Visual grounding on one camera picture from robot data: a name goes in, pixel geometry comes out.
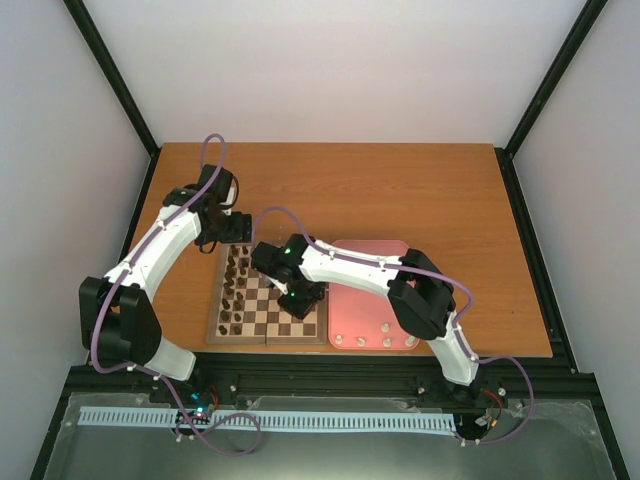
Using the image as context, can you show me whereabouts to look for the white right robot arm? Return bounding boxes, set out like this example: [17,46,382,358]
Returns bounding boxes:
[251,234,479,398]

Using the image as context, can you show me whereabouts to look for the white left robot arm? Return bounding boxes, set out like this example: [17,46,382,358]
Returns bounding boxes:
[79,179,251,403]

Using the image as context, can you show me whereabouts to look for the wooden chess board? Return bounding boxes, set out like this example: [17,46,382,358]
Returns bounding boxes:
[206,244,328,346]

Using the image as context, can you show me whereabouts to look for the pink silicone tray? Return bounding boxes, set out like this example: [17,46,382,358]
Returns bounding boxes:
[328,260,419,353]

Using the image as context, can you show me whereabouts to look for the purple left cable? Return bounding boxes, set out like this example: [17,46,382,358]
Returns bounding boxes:
[88,132,262,459]

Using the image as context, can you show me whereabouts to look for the purple cable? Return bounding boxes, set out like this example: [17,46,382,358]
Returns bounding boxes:
[88,132,262,459]
[252,206,535,447]

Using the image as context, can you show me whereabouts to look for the light blue cable duct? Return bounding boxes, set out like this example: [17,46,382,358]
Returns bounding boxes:
[77,406,456,436]

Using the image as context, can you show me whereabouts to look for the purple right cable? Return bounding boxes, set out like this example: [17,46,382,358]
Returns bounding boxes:
[252,206,535,447]

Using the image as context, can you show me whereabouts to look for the black aluminium frame rail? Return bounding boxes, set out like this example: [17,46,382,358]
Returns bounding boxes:
[64,352,596,416]

